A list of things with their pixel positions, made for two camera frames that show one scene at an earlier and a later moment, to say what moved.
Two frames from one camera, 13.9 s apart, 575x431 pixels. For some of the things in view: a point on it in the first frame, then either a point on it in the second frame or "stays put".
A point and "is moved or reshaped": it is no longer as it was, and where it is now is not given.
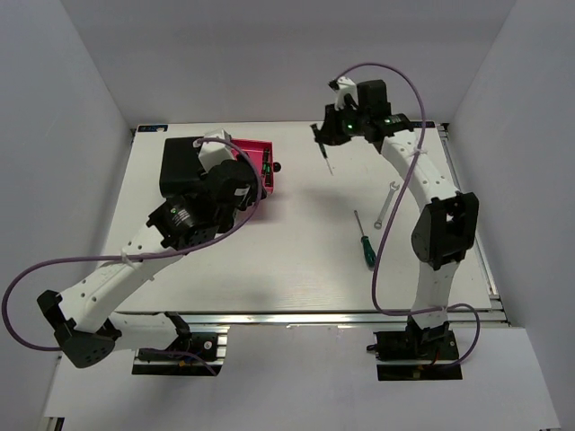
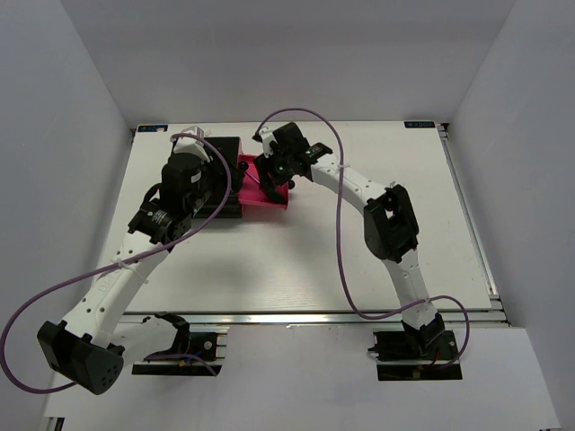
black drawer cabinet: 180,164 is moved or reshaped
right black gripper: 329,132 to 265,167
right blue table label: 419,124 stays put
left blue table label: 145,128 stays put
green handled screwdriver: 369,252 is moved or reshaped
